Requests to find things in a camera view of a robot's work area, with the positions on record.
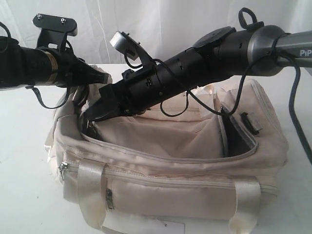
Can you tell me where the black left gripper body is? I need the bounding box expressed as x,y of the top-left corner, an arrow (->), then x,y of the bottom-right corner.
34,29 -> 88,88

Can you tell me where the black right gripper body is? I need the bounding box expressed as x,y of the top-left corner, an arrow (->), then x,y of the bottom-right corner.
99,68 -> 171,115

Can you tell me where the cream fabric duffel bag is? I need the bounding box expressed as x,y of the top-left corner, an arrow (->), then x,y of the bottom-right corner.
45,79 -> 288,234

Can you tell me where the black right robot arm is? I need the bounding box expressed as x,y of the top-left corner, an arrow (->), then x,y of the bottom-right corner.
84,25 -> 312,121

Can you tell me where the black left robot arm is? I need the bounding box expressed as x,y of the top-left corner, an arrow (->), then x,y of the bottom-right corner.
0,36 -> 111,90

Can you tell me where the white backdrop curtain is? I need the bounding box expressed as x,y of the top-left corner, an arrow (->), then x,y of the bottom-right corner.
0,0 -> 312,63

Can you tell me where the white paper hang tag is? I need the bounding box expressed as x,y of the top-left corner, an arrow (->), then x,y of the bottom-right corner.
101,213 -> 185,234

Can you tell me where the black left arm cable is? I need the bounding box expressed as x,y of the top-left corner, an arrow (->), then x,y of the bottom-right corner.
0,21 -> 71,109

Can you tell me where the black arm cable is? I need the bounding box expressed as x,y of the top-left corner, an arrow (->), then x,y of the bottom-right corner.
0,21 -> 71,109
124,7 -> 312,166

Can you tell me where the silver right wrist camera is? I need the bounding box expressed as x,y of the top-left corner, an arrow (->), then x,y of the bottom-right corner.
110,31 -> 152,64

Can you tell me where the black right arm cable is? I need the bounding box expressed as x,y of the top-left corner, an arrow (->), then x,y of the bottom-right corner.
124,7 -> 312,166

